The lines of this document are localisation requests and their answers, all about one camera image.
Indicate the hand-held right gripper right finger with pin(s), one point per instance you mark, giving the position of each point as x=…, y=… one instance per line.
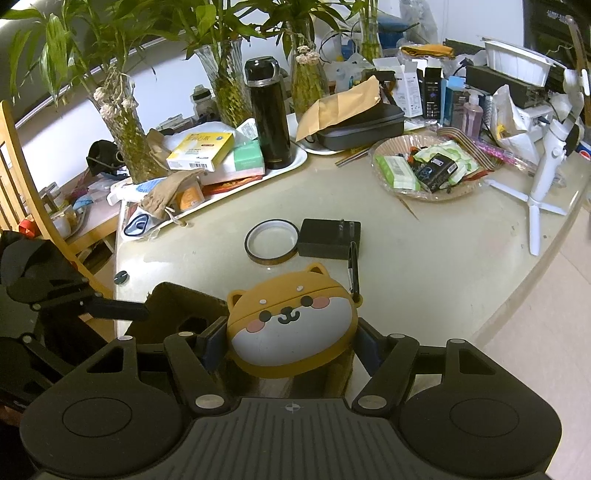
x=369, y=348

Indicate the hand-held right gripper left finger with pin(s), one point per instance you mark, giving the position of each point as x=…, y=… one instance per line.
x=213, y=344

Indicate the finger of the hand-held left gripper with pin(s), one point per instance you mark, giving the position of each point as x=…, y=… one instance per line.
x=115, y=310
x=37, y=357

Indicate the brown cardboard box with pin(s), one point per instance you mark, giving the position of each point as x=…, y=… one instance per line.
x=184, y=300

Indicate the orange dog earphone case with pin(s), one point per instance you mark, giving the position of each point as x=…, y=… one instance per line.
x=286, y=332

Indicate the round metal table cap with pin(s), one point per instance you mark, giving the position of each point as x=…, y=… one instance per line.
x=122, y=277

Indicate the wooden chair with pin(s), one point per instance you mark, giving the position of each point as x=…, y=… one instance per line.
x=27, y=184

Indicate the amber tape roll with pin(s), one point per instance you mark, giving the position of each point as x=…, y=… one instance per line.
x=270, y=259

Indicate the black power adapter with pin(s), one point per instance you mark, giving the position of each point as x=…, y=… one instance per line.
x=323, y=240

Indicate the black cap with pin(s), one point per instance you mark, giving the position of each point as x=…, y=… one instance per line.
x=104, y=157

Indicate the wooden skewer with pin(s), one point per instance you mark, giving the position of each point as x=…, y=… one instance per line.
x=410, y=208

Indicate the large glass bamboo vase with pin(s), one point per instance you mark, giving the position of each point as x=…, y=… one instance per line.
x=131, y=138

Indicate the red flat box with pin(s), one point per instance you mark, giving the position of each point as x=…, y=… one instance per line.
x=233, y=179

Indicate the clear snack plate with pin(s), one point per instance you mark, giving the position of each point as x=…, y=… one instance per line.
x=438, y=196

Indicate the green wet wipes packet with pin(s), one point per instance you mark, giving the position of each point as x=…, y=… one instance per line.
x=397, y=173

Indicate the yellow paper box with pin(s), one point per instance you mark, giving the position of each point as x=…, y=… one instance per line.
x=198, y=151

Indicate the black foil packet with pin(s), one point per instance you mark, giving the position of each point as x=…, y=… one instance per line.
x=434, y=171

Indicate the green tissue box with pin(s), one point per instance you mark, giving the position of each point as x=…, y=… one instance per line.
x=249, y=157

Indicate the chopsticks pair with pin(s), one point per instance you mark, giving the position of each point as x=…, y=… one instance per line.
x=353, y=157

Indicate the white tray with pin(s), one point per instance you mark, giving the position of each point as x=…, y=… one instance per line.
x=295, y=159

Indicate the black zip case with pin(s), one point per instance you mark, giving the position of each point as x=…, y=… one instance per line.
x=364, y=127

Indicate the black thermos bottle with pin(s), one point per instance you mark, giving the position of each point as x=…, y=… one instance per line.
x=270, y=115

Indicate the pink bead strip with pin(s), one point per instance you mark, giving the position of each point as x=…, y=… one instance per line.
x=505, y=154

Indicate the brown paper envelope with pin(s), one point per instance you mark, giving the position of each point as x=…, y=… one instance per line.
x=337, y=106

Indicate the ribbed glass bamboo vase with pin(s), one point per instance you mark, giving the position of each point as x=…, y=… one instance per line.
x=228, y=87

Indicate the white gimbal tripod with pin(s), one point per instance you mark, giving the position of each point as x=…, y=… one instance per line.
x=547, y=166

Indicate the pink pump bottle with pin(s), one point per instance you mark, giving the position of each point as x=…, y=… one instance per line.
x=472, y=115

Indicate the blue carton box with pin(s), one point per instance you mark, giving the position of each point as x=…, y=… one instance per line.
x=452, y=101

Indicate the black carton box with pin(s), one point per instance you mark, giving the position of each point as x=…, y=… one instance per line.
x=433, y=94

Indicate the white carton box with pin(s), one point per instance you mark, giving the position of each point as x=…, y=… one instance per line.
x=406, y=87

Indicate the white plastic bag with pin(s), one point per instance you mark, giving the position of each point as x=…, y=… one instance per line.
x=508, y=120

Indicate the narrow glass bamboo vase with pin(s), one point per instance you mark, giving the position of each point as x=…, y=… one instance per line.
x=309, y=78

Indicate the blue label soda bottle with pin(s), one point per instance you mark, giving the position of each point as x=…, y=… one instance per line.
x=585, y=151

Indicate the black flat device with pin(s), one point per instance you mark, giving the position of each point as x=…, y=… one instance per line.
x=489, y=78

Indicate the yellow cloth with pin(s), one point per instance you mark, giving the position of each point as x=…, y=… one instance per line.
x=427, y=50

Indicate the small glass bamboo vase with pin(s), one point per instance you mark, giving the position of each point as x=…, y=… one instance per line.
x=370, y=32

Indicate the white foil food container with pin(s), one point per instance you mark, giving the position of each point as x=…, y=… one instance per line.
x=517, y=62

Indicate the black monitor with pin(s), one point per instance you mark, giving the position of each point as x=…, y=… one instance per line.
x=554, y=23

